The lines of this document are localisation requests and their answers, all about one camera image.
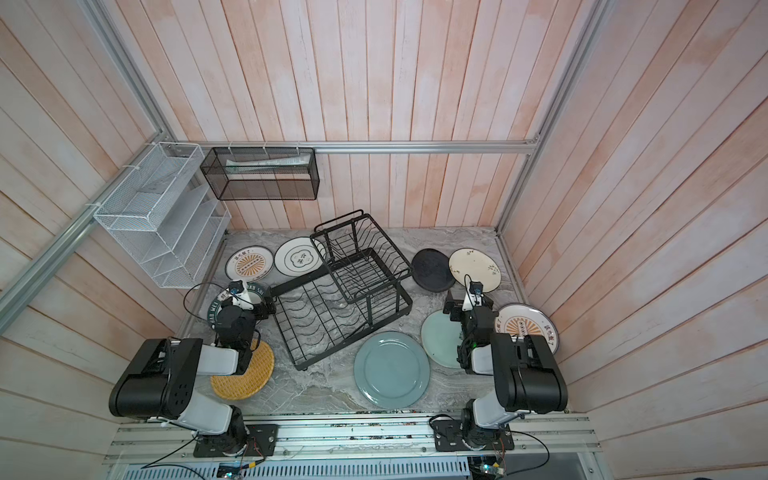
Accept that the white plate black outline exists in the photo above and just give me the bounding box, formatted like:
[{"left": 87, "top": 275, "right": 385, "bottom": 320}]
[{"left": 274, "top": 237, "right": 325, "bottom": 277}]

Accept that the black wire dish rack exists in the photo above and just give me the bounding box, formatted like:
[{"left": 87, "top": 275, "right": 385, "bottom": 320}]
[{"left": 271, "top": 209, "right": 413, "bottom": 370}]

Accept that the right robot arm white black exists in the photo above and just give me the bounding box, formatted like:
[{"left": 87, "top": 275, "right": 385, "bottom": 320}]
[{"left": 443, "top": 293, "right": 568, "bottom": 449}]

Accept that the black mesh wall basket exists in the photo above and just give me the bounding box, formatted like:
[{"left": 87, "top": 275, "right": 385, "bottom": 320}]
[{"left": 201, "top": 146, "right": 320, "bottom": 201}]

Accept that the orange sunburst plate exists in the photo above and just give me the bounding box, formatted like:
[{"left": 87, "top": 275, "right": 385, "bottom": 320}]
[
  {"left": 225, "top": 246, "right": 274, "bottom": 282},
  {"left": 494, "top": 303, "right": 560, "bottom": 353}
]

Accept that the black round plate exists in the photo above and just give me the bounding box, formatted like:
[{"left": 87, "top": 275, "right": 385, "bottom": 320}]
[{"left": 411, "top": 248, "right": 456, "bottom": 293}]

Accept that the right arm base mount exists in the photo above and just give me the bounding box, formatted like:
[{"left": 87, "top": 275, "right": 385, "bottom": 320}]
[{"left": 427, "top": 415, "right": 514, "bottom": 452}]

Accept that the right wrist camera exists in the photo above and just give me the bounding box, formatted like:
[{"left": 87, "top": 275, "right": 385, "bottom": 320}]
[{"left": 463, "top": 277, "right": 484, "bottom": 311}]

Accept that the aluminium front rail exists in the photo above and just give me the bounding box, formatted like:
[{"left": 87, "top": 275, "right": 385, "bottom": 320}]
[{"left": 103, "top": 412, "right": 602, "bottom": 465}]

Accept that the orange sunburst plate left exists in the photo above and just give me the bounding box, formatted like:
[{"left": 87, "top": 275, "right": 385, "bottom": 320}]
[{"left": 225, "top": 246, "right": 274, "bottom": 282}]

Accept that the cream floral plate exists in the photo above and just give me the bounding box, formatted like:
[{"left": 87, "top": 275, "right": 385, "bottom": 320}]
[{"left": 449, "top": 248, "right": 502, "bottom": 292}]

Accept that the yellow woven round mat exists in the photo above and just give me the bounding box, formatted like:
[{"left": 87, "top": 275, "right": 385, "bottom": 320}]
[{"left": 210, "top": 342, "right": 275, "bottom": 401}]

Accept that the light green flower plate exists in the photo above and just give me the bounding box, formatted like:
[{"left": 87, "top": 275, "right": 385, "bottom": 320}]
[{"left": 421, "top": 311, "right": 463, "bottom": 369}]

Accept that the white wire mesh shelf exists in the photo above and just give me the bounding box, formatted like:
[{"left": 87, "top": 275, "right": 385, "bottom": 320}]
[{"left": 95, "top": 142, "right": 231, "bottom": 289}]

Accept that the dark green rim plate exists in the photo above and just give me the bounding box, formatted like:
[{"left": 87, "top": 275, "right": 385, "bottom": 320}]
[{"left": 206, "top": 281, "right": 271, "bottom": 328}]

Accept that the horizontal aluminium wall rail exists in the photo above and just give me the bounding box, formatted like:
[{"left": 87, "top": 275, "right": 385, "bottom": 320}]
[{"left": 167, "top": 140, "right": 538, "bottom": 155}]

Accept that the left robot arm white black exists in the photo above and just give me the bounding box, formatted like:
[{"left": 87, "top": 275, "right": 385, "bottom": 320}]
[{"left": 108, "top": 289, "right": 276, "bottom": 456}]

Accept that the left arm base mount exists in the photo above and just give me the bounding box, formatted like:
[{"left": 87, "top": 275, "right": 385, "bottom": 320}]
[{"left": 193, "top": 423, "right": 279, "bottom": 458}]

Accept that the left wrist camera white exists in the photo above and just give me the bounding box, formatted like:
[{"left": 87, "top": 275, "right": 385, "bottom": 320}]
[{"left": 227, "top": 280, "right": 254, "bottom": 310}]

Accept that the large teal green plate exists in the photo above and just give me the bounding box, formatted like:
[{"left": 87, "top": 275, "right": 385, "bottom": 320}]
[{"left": 354, "top": 332, "right": 431, "bottom": 409}]

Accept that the orange sunburst plate right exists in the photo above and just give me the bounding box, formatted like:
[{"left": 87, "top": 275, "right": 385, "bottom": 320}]
[{"left": 494, "top": 303, "right": 560, "bottom": 353}]

